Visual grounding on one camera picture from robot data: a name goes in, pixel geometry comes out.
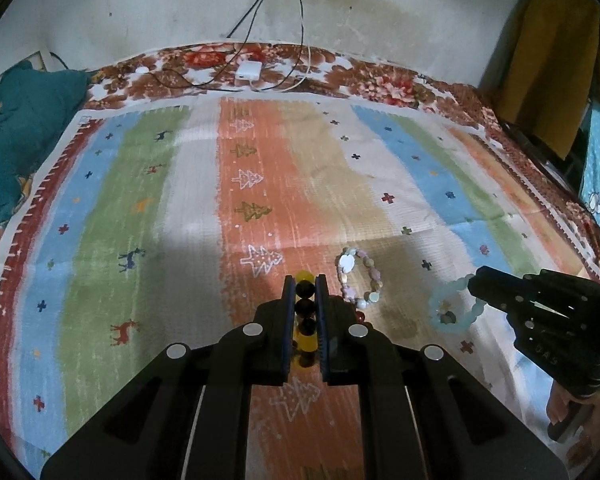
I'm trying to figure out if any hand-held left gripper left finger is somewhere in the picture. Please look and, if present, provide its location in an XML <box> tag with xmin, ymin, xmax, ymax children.
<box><xmin>40</xmin><ymin>275</ymin><xmax>296</xmax><ymax>480</ymax></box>

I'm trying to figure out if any white charger adapter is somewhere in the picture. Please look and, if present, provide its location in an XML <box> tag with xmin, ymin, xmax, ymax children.
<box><xmin>234</xmin><ymin>62</ymin><xmax>265</xmax><ymax>84</ymax></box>

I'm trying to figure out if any light blue bead bracelet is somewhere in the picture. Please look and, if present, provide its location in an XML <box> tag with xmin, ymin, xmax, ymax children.
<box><xmin>427</xmin><ymin>275</ymin><xmax>489</xmax><ymax>334</ymax></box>

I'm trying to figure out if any teal pillow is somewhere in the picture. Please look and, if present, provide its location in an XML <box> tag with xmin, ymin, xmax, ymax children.
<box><xmin>0</xmin><ymin>59</ymin><xmax>92</xmax><ymax>232</ymax></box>

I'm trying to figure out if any striped printed mat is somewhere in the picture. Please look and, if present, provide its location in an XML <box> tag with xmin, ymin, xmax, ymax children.
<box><xmin>0</xmin><ymin>96</ymin><xmax>600</xmax><ymax>480</ymax></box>

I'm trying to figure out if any mustard yellow hanging cloth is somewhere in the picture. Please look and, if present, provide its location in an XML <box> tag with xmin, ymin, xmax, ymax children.
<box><xmin>494</xmin><ymin>0</ymin><xmax>600</xmax><ymax>162</ymax></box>

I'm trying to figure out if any pink shell bead bracelet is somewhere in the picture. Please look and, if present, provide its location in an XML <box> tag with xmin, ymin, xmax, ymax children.
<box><xmin>335</xmin><ymin>247</ymin><xmax>384</xmax><ymax>311</ymax></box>

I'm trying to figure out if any black cable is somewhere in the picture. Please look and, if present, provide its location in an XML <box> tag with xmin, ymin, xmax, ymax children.
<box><xmin>265</xmin><ymin>0</ymin><xmax>306</xmax><ymax>92</ymax></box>
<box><xmin>145</xmin><ymin>0</ymin><xmax>287</xmax><ymax>90</ymax></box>

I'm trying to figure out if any black and yellow bead bracelet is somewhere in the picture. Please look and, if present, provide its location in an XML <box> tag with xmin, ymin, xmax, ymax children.
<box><xmin>293</xmin><ymin>269</ymin><xmax>318</xmax><ymax>369</ymax></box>

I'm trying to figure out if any white cable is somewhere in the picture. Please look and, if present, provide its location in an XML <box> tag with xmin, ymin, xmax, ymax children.
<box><xmin>256</xmin><ymin>44</ymin><xmax>314</xmax><ymax>93</ymax></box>

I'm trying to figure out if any red floral bedsheet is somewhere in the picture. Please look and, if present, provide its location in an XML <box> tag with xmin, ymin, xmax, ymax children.
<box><xmin>0</xmin><ymin>42</ymin><xmax>600</xmax><ymax>281</ymax></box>

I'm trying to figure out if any person's right hand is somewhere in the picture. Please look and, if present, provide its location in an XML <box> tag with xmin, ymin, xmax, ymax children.
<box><xmin>547</xmin><ymin>382</ymin><xmax>600</xmax><ymax>467</ymax></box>

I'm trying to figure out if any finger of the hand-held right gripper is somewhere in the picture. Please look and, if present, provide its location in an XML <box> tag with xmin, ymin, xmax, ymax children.
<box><xmin>467</xmin><ymin>266</ymin><xmax>528</xmax><ymax>317</ymax></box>

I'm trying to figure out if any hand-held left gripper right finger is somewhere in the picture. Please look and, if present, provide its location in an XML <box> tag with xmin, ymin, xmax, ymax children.
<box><xmin>315</xmin><ymin>274</ymin><xmax>567</xmax><ymax>480</ymax></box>

